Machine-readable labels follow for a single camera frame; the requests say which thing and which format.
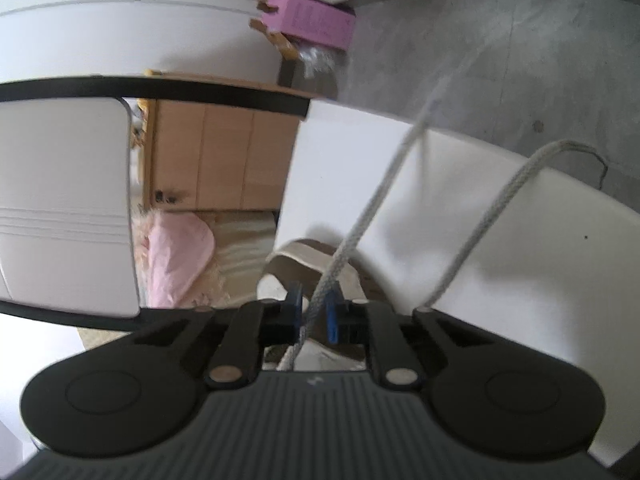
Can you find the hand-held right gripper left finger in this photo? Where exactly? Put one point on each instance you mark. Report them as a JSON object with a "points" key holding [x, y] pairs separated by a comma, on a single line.
{"points": [[296, 312]]}

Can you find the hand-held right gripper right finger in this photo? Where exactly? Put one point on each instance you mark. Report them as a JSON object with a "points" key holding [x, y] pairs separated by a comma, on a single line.
{"points": [[331, 315]]}

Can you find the white and brown sneaker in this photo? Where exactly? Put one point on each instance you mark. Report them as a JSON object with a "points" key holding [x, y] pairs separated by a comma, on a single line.
{"points": [[310, 270]]}

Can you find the white shoelace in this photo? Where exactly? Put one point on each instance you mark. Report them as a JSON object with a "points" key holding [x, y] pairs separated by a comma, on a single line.
{"points": [[380, 200]]}

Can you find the bed with floral lace cover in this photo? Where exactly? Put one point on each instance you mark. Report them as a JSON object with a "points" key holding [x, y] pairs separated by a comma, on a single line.
{"points": [[220, 255]]}

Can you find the pink cloth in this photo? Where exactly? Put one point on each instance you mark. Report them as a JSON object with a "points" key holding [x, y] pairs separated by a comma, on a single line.
{"points": [[177, 260]]}

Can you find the wooden drawer cabinet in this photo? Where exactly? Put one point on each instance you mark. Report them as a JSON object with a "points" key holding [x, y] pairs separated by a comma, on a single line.
{"points": [[220, 155]]}

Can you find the brown cardboard box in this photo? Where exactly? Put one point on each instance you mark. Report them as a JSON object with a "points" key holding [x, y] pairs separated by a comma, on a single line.
{"points": [[277, 40]]}

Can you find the pink carton box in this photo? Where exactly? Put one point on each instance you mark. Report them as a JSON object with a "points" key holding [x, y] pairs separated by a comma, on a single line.
{"points": [[312, 20]]}

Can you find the white chair with black frame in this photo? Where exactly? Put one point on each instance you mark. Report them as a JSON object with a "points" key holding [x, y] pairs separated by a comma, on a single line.
{"points": [[450, 210]]}

